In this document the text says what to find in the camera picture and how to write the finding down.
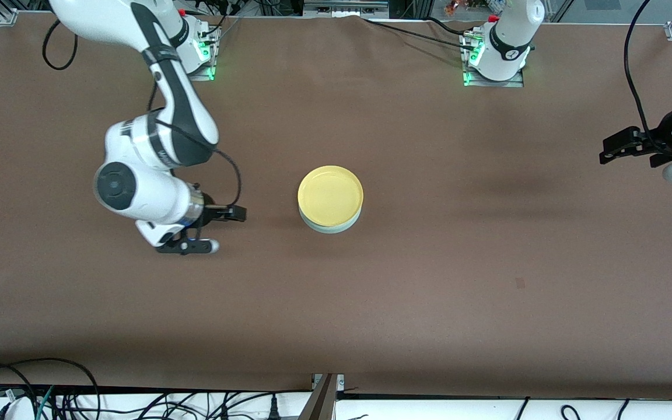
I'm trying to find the pale green plate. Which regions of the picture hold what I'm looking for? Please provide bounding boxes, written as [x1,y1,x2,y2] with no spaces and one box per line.
[299,207,363,235]

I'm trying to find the yellow plate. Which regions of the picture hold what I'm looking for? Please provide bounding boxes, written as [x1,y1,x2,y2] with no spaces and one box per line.
[297,166,364,228]

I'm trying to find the aluminium profile beam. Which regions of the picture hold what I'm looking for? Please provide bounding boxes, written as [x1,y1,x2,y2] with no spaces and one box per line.
[298,373,345,420]

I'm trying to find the brown table cover sheet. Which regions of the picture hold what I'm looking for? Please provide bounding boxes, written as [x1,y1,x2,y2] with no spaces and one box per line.
[0,12,672,403]

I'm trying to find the white lower shelf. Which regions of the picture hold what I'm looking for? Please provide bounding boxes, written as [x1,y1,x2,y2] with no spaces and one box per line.
[0,390,672,420]

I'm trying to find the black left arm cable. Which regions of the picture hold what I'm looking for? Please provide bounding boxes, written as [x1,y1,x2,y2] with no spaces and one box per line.
[624,0,672,152]

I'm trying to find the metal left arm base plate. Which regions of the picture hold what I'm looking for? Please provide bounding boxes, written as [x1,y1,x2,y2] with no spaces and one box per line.
[463,32,524,88]

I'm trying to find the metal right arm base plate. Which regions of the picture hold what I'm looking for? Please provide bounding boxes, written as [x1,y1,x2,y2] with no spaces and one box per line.
[187,26,215,81]

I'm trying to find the black looped cable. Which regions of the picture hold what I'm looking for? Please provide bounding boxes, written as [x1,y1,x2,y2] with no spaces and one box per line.
[0,358,100,420]

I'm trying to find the black cable on table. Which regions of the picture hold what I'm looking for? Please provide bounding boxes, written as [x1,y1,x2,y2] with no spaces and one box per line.
[362,16,477,50]

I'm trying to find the teal cable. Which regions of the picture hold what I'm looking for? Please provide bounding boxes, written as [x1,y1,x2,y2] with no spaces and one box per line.
[36,385,57,420]

